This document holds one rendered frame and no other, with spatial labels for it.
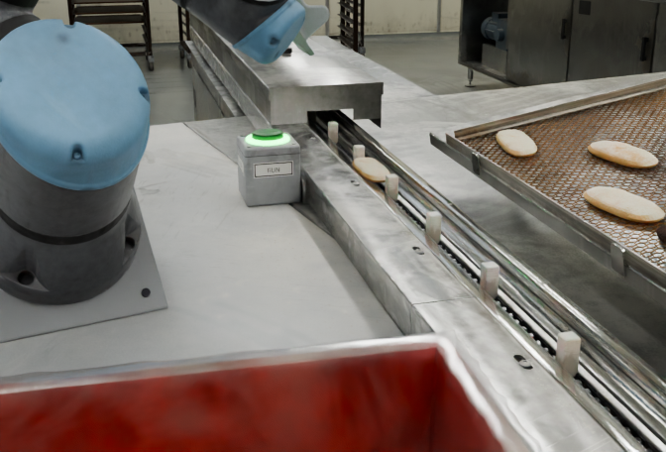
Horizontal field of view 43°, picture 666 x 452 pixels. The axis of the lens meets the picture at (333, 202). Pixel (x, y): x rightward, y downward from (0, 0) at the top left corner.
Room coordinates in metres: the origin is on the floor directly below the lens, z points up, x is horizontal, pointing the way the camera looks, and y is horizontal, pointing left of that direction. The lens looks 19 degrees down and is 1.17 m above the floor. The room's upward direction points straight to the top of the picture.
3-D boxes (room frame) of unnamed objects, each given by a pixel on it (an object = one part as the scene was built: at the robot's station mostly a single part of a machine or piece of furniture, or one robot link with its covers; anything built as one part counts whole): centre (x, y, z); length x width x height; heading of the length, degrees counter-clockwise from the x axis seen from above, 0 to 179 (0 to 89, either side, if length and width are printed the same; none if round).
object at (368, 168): (1.06, -0.05, 0.86); 0.10 x 0.04 x 0.01; 14
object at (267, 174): (1.05, 0.08, 0.84); 0.08 x 0.08 x 0.11; 14
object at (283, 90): (1.89, 0.16, 0.89); 1.25 x 0.18 x 0.09; 14
